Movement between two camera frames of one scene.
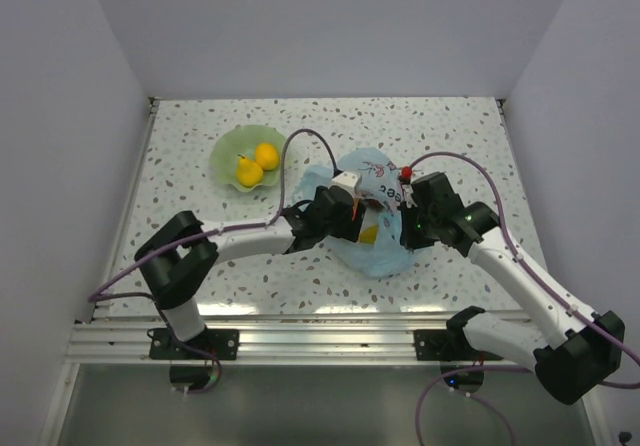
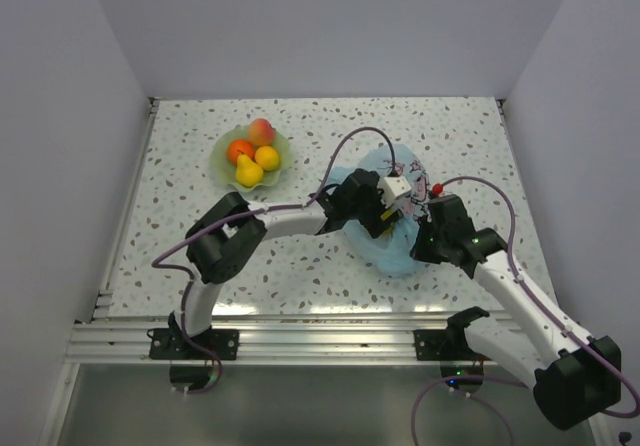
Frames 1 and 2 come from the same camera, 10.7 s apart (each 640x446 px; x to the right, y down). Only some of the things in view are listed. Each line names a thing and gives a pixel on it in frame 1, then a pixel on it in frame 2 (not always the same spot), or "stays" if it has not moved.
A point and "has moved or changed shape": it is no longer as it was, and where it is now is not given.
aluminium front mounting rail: [273, 340] stays
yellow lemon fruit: [267, 155] stays
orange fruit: [355, 208] has moved or changed shape
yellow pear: [248, 172] stays
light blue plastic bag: [380, 190] has moved or changed shape
